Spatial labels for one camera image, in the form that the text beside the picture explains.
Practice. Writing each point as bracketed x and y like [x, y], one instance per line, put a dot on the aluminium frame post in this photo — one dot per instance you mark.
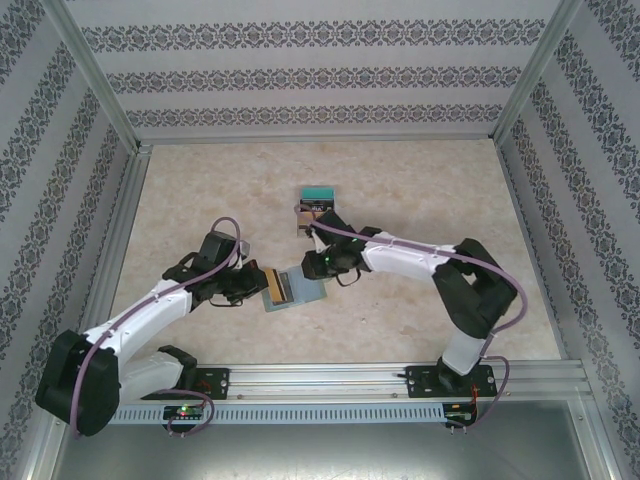
[597, 450]
[40, 457]
[99, 75]
[532, 75]

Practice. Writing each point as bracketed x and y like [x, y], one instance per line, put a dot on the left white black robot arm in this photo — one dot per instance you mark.
[150, 310]

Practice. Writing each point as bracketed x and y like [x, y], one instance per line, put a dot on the clear acrylic card stand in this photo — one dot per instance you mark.
[297, 232]

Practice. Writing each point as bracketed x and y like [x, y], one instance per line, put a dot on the small circuit board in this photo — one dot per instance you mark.
[460, 416]
[185, 412]

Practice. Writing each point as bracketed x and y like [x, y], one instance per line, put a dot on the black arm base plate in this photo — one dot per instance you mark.
[415, 385]
[217, 382]

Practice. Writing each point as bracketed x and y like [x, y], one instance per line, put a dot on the pale green card holder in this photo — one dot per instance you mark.
[307, 292]

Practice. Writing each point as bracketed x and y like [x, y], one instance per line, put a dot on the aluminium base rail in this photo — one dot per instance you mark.
[320, 380]

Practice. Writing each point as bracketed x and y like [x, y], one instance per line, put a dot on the grey metal front panel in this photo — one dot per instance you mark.
[320, 455]

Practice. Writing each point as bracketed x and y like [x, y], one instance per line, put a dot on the aluminium side rail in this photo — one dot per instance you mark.
[120, 225]
[535, 250]

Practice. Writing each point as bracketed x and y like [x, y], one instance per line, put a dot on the teal card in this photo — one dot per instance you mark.
[318, 193]

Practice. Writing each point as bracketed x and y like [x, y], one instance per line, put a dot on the aluminium rear crossbar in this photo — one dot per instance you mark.
[320, 139]

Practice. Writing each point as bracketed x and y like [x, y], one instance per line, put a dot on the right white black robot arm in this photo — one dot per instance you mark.
[400, 255]

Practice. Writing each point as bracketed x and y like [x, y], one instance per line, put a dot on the gold card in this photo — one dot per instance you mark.
[272, 287]

